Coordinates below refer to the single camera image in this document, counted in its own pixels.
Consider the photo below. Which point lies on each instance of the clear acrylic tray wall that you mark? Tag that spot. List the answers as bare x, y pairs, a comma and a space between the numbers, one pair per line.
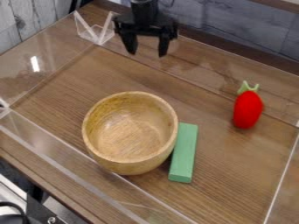
56, 74

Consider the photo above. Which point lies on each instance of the clear acrylic corner bracket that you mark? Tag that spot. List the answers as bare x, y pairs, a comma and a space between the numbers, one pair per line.
95, 33

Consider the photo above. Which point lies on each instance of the wooden bowl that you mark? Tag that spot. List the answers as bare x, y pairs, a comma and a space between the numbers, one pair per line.
130, 131

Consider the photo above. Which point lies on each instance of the red plush fruit green stem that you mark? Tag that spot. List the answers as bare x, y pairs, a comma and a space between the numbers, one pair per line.
248, 106

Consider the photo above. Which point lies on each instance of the black metal stand bracket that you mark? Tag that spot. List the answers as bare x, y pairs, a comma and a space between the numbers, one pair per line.
39, 214

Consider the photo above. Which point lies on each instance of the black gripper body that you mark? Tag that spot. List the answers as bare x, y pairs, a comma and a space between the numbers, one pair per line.
162, 25

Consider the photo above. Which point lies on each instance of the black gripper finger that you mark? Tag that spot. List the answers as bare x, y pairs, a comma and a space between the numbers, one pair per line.
130, 40
163, 44

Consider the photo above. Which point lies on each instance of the green rectangular block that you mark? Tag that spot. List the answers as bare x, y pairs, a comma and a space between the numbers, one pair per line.
183, 153

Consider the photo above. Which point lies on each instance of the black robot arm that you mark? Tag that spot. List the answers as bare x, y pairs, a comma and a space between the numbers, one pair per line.
146, 21

